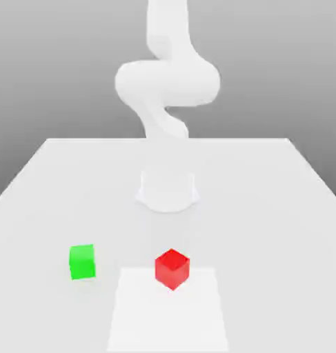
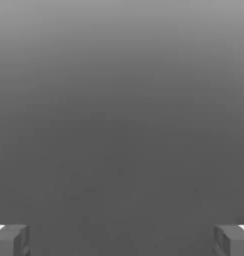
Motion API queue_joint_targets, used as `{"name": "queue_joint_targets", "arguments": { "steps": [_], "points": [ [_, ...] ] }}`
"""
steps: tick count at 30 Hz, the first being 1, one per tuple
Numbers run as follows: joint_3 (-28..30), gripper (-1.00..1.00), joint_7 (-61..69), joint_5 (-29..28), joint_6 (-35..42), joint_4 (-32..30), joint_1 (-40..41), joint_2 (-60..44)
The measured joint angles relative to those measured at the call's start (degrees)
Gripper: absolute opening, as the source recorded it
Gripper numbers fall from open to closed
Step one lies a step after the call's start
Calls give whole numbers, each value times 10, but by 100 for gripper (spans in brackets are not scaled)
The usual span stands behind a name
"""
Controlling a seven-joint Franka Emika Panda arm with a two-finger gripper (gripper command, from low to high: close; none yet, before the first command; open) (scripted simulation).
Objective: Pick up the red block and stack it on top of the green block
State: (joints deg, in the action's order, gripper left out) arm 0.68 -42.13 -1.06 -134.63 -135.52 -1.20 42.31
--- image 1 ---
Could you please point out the small green cube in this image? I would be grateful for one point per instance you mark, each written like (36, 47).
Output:
(82, 263)

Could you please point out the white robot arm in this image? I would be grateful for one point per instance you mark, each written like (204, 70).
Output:
(167, 82)

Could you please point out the small red cube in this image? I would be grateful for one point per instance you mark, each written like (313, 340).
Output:
(172, 271)

